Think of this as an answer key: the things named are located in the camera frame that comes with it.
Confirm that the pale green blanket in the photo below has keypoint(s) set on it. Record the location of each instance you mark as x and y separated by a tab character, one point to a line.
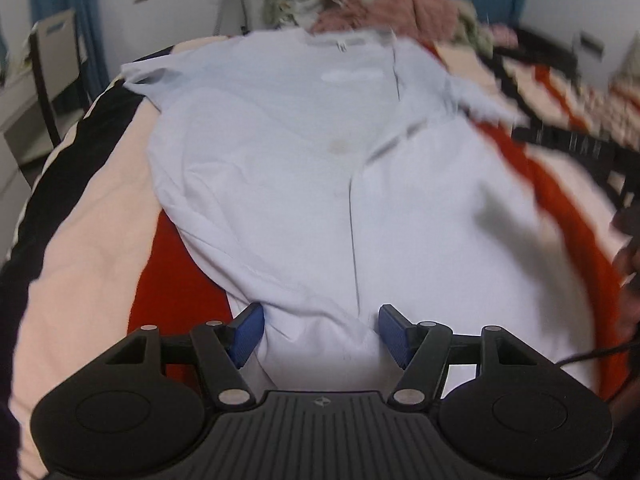
472	22

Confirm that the white t-shirt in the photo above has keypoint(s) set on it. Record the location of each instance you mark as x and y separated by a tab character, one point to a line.
280	160

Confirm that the blue curtain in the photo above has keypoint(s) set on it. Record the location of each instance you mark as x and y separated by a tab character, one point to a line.
90	25

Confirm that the black sofa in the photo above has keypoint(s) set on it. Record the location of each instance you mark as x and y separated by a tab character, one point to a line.
547	42

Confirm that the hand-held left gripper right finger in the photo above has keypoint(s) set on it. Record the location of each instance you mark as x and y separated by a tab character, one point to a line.
395	335

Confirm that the dark wooden chair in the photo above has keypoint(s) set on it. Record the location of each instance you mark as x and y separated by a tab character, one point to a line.
41	80

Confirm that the wall socket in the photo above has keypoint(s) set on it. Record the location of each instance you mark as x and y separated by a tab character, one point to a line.
592	43

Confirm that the small pink garment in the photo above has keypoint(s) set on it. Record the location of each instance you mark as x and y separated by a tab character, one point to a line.
504	34

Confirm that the red black striped blanket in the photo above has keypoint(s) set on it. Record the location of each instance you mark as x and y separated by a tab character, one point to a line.
75	260

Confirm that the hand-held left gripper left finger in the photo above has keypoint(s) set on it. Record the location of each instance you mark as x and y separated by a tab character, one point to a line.
246	335

